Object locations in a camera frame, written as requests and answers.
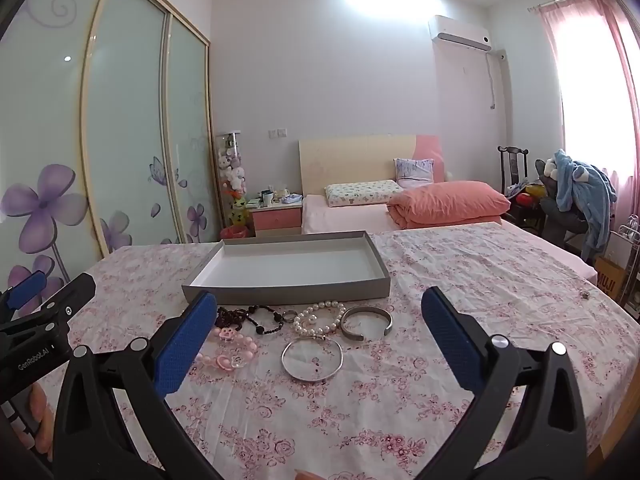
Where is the pink nightstand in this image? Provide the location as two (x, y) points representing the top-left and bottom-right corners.
(250, 194), (305, 238)

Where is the red yellow plush toy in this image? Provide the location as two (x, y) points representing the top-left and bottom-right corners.
(505, 185), (543, 208)

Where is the wide silver cuff bangle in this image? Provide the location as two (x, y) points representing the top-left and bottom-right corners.
(341, 305), (393, 343)

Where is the folded salmon quilt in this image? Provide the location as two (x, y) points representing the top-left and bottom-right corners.
(387, 181), (511, 231)

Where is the white pearl bracelet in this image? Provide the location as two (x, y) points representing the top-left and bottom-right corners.
(293, 300), (347, 337)

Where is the grey cardboard tray box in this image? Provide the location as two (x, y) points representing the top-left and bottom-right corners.
(181, 230), (392, 306)

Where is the pink small bead bracelet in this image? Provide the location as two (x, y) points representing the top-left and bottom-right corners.
(196, 347), (258, 372)

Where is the thin silver bangle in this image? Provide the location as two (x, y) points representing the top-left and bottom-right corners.
(281, 336), (344, 382)

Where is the pink sheeted bed mattress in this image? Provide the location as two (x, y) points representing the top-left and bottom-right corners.
(301, 194), (598, 286)

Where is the plush toy display tube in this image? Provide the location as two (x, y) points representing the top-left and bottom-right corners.
(215, 131), (251, 231)

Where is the beige pink bed headboard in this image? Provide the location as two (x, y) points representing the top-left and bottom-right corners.
(298, 134), (446, 236)

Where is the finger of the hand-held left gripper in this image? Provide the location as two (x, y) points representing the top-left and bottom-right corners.
(0, 273), (97, 347)
(0, 269), (47, 318)

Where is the dark grey office chair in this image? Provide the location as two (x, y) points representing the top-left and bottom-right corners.
(534, 159), (601, 261)

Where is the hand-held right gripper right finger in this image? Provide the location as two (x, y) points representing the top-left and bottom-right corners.
(421, 287), (590, 480)

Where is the pink curtain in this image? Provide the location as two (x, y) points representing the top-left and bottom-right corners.
(527, 0), (640, 221)

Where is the dark red bead bracelet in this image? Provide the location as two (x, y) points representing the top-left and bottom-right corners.
(216, 306), (251, 331)

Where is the white air conditioner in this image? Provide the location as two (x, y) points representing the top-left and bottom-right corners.
(428, 15), (492, 52)

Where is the dark wooden chair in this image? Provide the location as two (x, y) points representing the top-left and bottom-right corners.
(497, 146), (546, 233)

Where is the pink floral tablecloth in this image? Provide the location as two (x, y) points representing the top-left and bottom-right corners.
(30, 220), (626, 480)

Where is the black bead bracelet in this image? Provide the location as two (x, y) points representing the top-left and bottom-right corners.
(245, 305), (286, 338)

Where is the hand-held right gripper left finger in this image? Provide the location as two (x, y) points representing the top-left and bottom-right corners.
(52, 289), (218, 480)

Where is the chrome wire rack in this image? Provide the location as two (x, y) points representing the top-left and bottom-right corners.
(617, 214), (640, 321)

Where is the blue plush garment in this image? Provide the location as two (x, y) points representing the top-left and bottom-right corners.
(552, 150), (618, 266)

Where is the patterned white pillow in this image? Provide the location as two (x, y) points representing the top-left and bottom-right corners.
(324, 179), (403, 208)

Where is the person's left hand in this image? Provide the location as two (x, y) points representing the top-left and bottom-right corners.
(15, 384), (55, 461)

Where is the flower print sliding wardrobe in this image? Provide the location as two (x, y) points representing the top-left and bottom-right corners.
(0, 0), (224, 291)

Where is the pink large bead bracelet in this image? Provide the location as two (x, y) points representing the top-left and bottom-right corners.
(209, 326), (261, 356)

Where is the purple print cushion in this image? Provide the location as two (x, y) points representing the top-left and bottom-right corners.
(393, 158), (435, 186)

